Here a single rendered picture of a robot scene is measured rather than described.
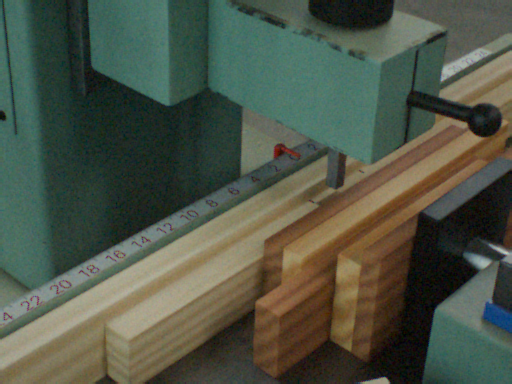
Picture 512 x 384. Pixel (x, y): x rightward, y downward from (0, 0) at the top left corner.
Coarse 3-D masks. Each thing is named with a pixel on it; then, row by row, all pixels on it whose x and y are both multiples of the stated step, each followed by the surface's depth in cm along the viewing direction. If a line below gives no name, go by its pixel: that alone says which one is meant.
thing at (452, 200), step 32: (448, 192) 59; (480, 192) 59; (448, 224) 57; (480, 224) 61; (416, 256) 58; (448, 256) 59; (480, 256) 60; (416, 288) 59; (448, 288) 61; (416, 320) 60
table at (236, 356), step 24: (216, 336) 61; (240, 336) 62; (408, 336) 62; (192, 360) 60; (216, 360) 60; (240, 360) 60; (312, 360) 60; (336, 360) 60; (360, 360) 60; (384, 360) 60; (408, 360) 60
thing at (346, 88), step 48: (240, 0) 62; (288, 0) 62; (240, 48) 63; (288, 48) 60; (336, 48) 58; (384, 48) 57; (432, 48) 59; (240, 96) 65; (288, 96) 62; (336, 96) 59; (384, 96) 57; (336, 144) 61; (384, 144) 60
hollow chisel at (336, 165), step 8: (328, 152) 66; (336, 152) 65; (328, 160) 66; (336, 160) 65; (344, 160) 66; (328, 168) 66; (336, 168) 66; (344, 168) 66; (328, 176) 67; (336, 176) 66; (344, 176) 67; (328, 184) 67; (336, 184) 66
